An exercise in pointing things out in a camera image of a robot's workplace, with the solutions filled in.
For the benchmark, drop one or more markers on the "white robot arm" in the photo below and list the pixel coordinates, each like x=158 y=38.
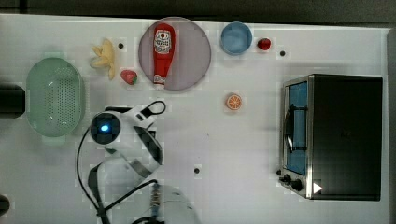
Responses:
x=122 y=187

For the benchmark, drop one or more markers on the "orange slice toy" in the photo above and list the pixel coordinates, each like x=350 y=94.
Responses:
x=234 y=102

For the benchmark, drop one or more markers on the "grey round plate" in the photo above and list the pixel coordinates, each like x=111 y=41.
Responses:
x=191 y=59

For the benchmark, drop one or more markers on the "red strawberry toy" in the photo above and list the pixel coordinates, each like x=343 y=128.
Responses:
x=129 y=76

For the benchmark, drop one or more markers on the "blue cup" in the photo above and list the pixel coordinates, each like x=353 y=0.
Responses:
x=236 y=38

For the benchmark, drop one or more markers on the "red ketchup bottle toy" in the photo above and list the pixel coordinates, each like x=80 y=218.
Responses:
x=164 y=45

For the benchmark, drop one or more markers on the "small red tomato toy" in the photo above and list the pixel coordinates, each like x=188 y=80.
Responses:
x=264 y=44

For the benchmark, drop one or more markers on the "black toaster oven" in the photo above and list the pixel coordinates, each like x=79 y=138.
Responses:
x=332 y=137

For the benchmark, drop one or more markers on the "green perforated colander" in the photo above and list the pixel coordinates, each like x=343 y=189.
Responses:
x=55 y=99

